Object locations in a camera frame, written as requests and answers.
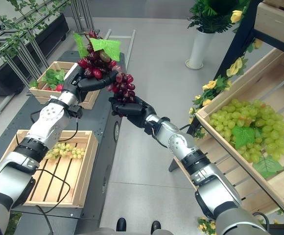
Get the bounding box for dark left robot foot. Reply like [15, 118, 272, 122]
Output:
[116, 217, 128, 232]

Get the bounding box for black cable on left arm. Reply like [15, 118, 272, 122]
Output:
[14, 107, 84, 235]

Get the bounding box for large green grape bunch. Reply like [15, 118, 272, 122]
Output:
[208, 98, 284, 179]

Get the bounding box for black metal shelf frame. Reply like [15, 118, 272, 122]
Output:
[186, 0, 284, 140]

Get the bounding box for dark right robot foot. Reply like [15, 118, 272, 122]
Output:
[150, 220, 162, 235]

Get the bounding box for green fern plant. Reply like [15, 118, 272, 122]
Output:
[187, 0, 252, 34]

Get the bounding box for black cabinet on wheels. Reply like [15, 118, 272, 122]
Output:
[0, 13, 70, 96]

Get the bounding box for shallow wooden slatted crate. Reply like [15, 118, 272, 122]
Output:
[3, 129, 99, 209]

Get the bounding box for grey metal ladder frame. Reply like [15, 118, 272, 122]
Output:
[104, 28, 137, 72]

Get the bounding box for pale wooden shelf crate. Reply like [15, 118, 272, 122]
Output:
[254, 0, 284, 51]

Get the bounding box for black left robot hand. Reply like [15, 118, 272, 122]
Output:
[63, 65, 118, 102]

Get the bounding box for small green grape bunch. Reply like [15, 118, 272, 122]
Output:
[45, 142, 86, 160]

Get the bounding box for large tilted wooden crate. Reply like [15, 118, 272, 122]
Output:
[195, 47, 284, 219]

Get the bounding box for yellow flower vine garland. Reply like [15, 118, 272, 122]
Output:
[188, 38, 264, 140]

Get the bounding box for tall white vase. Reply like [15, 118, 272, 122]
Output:
[185, 27, 215, 71]

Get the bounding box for red radishes with green leaves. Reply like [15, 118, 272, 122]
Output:
[29, 68, 67, 93]

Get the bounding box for dark robot foot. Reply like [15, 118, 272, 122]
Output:
[116, 217, 128, 232]
[150, 220, 162, 235]

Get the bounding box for red grape bunch with leaves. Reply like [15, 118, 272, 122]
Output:
[72, 30, 137, 104]

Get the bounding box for dark grey cart table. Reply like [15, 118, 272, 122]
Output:
[0, 50, 126, 235]

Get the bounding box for aluminium frame rack with vines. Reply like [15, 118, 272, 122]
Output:
[0, 0, 96, 86]

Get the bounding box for small yellow flower cluster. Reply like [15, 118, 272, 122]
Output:
[196, 216, 217, 231]

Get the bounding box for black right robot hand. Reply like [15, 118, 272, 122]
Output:
[108, 96, 158, 128]

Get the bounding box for small wooden crate with radishes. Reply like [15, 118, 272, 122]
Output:
[28, 61, 101, 111]

